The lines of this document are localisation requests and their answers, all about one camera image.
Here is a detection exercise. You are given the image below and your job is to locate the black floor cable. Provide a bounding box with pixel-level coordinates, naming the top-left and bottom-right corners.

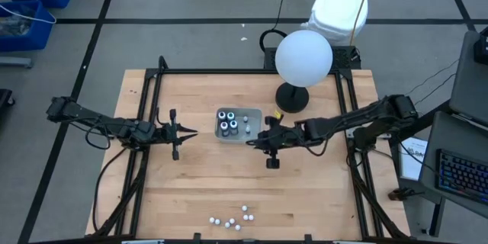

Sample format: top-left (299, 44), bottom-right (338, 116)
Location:
top-left (258, 0), bottom-right (291, 53)

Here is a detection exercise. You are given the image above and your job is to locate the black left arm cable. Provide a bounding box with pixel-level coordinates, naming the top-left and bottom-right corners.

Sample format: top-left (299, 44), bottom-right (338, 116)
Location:
top-left (84, 116), bottom-right (129, 233)

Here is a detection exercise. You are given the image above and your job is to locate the gray floor bracket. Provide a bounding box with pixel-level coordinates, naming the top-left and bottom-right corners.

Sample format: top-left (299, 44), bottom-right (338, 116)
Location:
top-left (0, 56), bottom-right (34, 69)

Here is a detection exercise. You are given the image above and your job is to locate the translucent plastic bin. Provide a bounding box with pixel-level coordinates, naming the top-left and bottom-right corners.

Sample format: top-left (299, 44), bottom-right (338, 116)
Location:
top-left (213, 106), bottom-right (264, 145)

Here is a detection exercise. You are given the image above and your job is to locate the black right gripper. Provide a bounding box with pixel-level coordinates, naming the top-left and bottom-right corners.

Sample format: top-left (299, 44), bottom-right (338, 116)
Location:
top-left (246, 116), bottom-right (304, 170)

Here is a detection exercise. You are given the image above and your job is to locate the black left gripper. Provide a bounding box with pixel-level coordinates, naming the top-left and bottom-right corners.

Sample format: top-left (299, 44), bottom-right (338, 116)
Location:
top-left (153, 108), bottom-right (200, 161)

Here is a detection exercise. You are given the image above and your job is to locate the yellow hanging cable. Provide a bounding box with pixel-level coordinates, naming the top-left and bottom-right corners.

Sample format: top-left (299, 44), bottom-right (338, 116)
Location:
top-left (349, 0), bottom-right (378, 47)

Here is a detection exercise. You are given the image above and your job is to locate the black computer keyboard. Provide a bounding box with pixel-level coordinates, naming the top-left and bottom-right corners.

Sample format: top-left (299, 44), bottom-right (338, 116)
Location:
top-left (435, 148), bottom-right (488, 204)

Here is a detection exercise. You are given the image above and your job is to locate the white paper sheet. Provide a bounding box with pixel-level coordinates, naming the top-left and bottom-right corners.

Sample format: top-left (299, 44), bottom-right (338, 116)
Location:
top-left (397, 136), bottom-right (430, 182)

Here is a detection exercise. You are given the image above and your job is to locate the black clamp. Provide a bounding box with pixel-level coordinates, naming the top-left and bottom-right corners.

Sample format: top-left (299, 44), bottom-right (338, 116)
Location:
top-left (387, 186), bottom-right (425, 202)

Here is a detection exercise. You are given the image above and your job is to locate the black desk device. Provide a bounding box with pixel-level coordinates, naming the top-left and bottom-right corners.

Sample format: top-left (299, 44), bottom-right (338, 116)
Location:
top-left (474, 26), bottom-right (488, 66)

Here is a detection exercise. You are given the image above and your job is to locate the white globe table lamp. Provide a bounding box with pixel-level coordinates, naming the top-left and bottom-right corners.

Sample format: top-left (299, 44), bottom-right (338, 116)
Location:
top-left (274, 29), bottom-right (334, 114)

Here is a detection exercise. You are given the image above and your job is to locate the gray desk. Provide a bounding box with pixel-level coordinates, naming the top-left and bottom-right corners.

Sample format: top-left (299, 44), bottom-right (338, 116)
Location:
top-left (418, 110), bottom-right (488, 209)
top-left (448, 29), bottom-right (488, 123)

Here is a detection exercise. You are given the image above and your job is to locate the white lined trash bin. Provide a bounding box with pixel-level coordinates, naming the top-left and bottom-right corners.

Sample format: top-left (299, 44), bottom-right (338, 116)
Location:
top-left (300, 0), bottom-right (370, 47)

